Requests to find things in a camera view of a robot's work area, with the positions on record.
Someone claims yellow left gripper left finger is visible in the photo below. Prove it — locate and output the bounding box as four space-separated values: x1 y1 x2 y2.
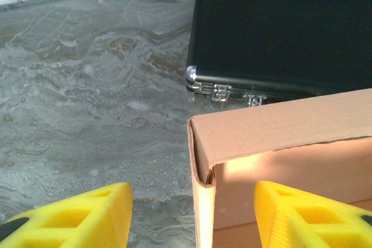
0 182 134 248

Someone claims black case with silver latches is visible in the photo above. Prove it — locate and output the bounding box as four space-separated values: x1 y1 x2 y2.
185 0 372 107

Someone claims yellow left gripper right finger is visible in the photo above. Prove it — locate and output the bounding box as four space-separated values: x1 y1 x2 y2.
254 180 372 248

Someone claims brown paper box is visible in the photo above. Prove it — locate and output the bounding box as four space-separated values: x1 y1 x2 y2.
186 88 372 248

